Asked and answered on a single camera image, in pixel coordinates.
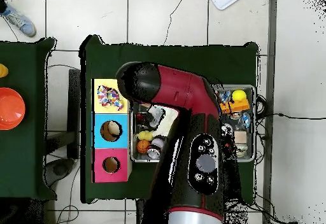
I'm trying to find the colourful dotted cloth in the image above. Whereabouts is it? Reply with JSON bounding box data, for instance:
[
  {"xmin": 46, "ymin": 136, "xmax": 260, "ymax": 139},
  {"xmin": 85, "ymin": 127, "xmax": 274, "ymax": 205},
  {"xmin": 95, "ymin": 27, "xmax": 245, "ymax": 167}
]
[
  {"xmin": 109, "ymin": 87, "xmax": 125, "ymax": 111},
  {"xmin": 97, "ymin": 85, "xmax": 115, "ymax": 108}
]

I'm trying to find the wooden box with three holes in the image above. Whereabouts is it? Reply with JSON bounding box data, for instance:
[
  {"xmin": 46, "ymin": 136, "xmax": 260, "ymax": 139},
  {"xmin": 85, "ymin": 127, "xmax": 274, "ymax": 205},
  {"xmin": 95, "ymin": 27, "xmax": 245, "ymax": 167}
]
[{"xmin": 90, "ymin": 78, "xmax": 132, "ymax": 184}]

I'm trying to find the silver mesh bin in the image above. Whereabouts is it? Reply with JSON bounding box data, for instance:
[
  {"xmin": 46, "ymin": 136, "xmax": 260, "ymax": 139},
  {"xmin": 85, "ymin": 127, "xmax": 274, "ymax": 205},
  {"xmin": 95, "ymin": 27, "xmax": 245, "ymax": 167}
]
[{"xmin": 130, "ymin": 84, "xmax": 256, "ymax": 163}]

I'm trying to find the small orange basketball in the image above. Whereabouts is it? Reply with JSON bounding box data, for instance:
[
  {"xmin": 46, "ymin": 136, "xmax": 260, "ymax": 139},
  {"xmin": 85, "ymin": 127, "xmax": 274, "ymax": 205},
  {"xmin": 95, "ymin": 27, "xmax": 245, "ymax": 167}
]
[{"xmin": 136, "ymin": 139, "xmax": 150, "ymax": 154}]

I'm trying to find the dark green table cloth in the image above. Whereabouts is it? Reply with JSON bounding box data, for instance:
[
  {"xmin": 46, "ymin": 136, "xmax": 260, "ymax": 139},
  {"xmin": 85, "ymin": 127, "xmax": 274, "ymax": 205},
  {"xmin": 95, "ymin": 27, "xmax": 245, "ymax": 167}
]
[{"xmin": 80, "ymin": 34, "xmax": 259, "ymax": 204}]

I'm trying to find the orange toy brick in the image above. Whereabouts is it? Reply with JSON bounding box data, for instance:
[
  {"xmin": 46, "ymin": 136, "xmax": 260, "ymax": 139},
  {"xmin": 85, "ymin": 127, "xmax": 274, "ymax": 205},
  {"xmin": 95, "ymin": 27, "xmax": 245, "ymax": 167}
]
[{"xmin": 220, "ymin": 99, "xmax": 250, "ymax": 114}]

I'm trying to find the yellow smiley ball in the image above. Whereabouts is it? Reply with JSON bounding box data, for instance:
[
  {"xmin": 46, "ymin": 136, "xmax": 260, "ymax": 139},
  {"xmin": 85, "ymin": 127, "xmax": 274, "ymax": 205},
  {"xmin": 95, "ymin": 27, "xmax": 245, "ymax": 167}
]
[{"xmin": 231, "ymin": 89, "xmax": 247, "ymax": 102}]

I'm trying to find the wooden cube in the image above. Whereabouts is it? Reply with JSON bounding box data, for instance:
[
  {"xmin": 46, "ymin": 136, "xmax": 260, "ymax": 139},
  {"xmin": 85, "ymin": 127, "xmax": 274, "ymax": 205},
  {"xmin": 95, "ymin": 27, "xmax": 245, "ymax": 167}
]
[{"xmin": 233, "ymin": 130, "xmax": 248, "ymax": 144}]

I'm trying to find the white tray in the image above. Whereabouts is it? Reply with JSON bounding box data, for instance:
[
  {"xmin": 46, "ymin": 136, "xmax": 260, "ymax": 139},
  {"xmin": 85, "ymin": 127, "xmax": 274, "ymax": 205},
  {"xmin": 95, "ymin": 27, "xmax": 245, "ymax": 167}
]
[{"xmin": 208, "ymin": 0, "xmax": 244, "ymax": 11}]

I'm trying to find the neighbouring green cloth table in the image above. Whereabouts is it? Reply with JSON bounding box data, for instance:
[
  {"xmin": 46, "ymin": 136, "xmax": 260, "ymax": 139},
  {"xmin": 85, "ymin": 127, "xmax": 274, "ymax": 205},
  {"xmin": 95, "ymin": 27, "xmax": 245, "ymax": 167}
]
[{"xmin": 0, "ymin": 37, "xmax": 58, "ymax": 200}]

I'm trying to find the orange plastic bowl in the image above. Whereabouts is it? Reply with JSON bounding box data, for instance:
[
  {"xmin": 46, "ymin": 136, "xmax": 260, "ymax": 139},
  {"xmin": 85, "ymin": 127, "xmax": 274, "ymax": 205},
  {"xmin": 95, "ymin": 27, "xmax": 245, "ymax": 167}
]
[{"xmin": 0, "ymin": 87, "xmax": 26, "ymax": 130}]

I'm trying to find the person's foot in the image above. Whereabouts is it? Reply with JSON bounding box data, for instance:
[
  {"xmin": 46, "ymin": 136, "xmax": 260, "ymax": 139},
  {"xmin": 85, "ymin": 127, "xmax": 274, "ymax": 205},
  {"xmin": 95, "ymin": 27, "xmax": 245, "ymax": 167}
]
[{"xmin": 0, "ymin": 2, "xmax": 37, "ymax": 38}]

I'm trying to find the black cable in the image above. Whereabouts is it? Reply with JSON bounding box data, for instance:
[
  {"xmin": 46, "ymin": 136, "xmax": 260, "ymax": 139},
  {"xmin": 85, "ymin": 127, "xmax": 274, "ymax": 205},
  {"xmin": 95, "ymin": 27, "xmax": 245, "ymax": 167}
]
[{"xmin": 254, "ymin": 111, "xmax": 326, "ymax": 121}]

